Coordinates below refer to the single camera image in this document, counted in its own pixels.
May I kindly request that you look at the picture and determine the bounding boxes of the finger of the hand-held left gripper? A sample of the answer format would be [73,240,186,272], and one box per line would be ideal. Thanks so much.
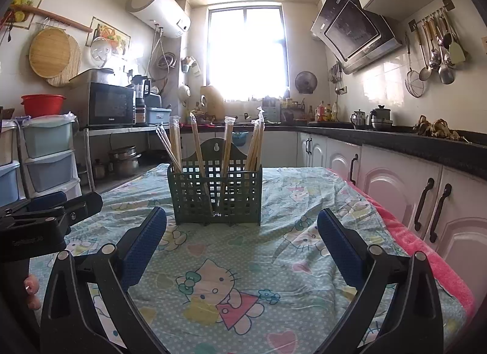
[57,191,104,235]
[0,190,68,222]

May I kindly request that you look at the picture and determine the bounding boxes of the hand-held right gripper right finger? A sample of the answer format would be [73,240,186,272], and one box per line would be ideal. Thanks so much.
[317,208,445,354]

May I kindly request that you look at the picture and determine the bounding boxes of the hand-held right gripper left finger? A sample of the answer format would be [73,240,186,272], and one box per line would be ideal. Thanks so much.
[40,206,169,354]

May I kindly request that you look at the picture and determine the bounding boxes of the green plastic utensil holder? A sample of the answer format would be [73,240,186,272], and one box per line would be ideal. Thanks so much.
[167,139,264,227]

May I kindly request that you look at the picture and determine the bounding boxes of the group of bamboo chopsticks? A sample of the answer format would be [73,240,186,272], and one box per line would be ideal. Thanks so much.
[155,106,265,218]

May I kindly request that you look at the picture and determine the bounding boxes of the row of hanging kitchen utensils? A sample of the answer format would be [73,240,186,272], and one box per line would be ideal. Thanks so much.
[409,0,467,85]

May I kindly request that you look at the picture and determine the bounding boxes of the person's left hand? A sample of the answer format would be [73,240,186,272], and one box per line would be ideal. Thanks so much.
[23,275,42,312]

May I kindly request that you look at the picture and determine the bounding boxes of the pastel plastic drawer tower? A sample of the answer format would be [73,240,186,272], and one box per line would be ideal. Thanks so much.
[21,115,81,197]

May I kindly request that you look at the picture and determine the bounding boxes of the white plastic drawer unit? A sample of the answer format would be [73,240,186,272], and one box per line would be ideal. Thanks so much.
[0,120,24,207]

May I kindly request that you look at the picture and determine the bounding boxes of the stacked steel pots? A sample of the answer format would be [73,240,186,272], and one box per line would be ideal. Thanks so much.
[108,145,142,178]

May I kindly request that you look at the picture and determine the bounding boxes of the white base cabinets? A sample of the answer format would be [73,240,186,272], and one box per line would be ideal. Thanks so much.
[180,131,487,287]

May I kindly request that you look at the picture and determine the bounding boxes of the metal shelf rack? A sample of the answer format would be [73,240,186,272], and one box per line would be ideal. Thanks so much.
[82,123,180,191]

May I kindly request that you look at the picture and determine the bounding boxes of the cartoon printed tablecloth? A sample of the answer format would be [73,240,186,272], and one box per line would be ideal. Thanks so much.
[28,164,469,354]

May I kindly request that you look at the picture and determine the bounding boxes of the red plastic basin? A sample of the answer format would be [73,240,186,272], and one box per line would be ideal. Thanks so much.
[21,94,66,118]

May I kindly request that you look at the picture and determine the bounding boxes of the black microwave oven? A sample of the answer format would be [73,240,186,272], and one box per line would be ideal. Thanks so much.
[70,82,136,128]

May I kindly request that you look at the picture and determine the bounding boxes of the blue plastic box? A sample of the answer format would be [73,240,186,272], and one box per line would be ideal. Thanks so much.
[146,107,173,126]

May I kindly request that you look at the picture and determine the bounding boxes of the black countertop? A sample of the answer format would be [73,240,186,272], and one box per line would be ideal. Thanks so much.
[179,120,487,180]

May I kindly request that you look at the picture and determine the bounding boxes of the black blender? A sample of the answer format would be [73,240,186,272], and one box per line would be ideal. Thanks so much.
[131,75,152,126]

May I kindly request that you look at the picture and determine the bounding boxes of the steel kettle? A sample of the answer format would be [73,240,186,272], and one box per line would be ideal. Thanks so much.
[351,109,368,130]

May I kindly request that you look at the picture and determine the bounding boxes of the metal baking tray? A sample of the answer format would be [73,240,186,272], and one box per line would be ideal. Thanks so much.
[68,68,115,90]

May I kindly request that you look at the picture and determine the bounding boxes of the cluster of condiment bottles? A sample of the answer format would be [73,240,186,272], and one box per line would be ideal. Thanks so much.
[308,101,339,122]

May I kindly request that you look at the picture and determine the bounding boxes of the round bamboo tray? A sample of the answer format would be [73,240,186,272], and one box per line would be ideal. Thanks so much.
[29,28,72,76]

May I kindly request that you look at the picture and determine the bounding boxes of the small drawer organizer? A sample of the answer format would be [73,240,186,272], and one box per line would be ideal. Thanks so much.
[262,96,282,123]

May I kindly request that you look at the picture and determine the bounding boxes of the pile of dried roots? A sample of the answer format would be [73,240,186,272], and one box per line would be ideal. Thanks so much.
[414,115,463,141]

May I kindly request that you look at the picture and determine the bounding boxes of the glass pot lid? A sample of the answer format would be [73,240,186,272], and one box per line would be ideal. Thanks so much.
[90,37,113,67]

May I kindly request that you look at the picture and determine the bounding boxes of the tan cutting board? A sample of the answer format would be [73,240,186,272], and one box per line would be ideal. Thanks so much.
[200,85,225,117]

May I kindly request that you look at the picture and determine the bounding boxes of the small hanging kitchen tools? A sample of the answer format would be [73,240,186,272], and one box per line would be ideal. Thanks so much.
[329,62,349,96]

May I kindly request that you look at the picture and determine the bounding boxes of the framed fruit picture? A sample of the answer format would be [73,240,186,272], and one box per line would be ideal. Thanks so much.
[87,17,132,60]
[5,0,46,31]

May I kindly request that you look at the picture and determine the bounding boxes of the wooden rolling pin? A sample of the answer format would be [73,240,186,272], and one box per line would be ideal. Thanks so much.
[9,4,94,33]

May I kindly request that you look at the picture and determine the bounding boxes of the white water heater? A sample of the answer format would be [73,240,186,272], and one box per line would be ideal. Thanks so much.
[125,0,192,39]

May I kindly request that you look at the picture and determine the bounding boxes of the kitchen window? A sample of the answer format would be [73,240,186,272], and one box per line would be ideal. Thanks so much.
[205,4,288,102]

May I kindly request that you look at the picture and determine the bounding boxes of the black range hood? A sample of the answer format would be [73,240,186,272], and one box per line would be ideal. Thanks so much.
[310,0,404,75]

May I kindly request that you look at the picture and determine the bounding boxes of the coiled hose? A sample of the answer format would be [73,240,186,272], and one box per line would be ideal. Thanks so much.
[154,53,178,73]

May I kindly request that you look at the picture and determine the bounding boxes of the wire mesh skimmer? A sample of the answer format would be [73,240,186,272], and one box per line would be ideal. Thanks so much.
[404,32,425,98]

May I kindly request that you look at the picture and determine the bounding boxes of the wall-mounted utensil cup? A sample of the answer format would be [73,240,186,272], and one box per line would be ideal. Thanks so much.
[182,56,201,75]

